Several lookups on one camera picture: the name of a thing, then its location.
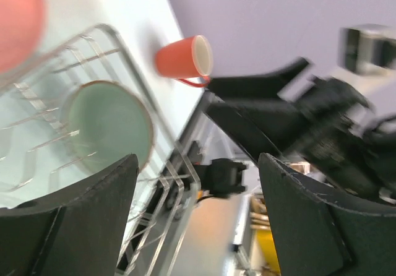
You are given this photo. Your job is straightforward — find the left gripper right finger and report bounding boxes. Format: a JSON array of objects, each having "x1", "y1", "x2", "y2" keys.
[{"x1": 258, "y1": 153, "x2": 395, "y2": 276}]

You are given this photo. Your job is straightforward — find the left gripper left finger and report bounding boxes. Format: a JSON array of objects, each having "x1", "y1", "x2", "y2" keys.
[{"x1": 1, "y1": 154, "x2": 139, "y2": 275}]

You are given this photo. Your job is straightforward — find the green ceramic bowl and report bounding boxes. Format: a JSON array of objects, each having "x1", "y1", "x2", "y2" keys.
[{"x1": 61, "y1": 80, "x2": 155, "y2": 173}]

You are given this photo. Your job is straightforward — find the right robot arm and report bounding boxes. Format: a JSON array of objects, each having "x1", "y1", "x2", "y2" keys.
[{"x1": 206, "y1": 58, "x2": 395, "y2": 201}]

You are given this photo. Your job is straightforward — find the cream and pink plate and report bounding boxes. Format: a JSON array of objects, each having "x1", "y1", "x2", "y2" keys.
[{"x1": 1, "y1": 0, "x2": 45, "y2": 72}]

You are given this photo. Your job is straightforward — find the metal wire dish rack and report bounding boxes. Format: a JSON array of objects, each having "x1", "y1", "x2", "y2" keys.
[{"x1": 1, "y1": 24, "x2": 200, "y2": 275}]

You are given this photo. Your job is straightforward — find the orange mug with handle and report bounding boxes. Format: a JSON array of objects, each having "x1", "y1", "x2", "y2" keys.
[{"x1": 154, "y1": 35, "x2": 213, "y2": 88}]

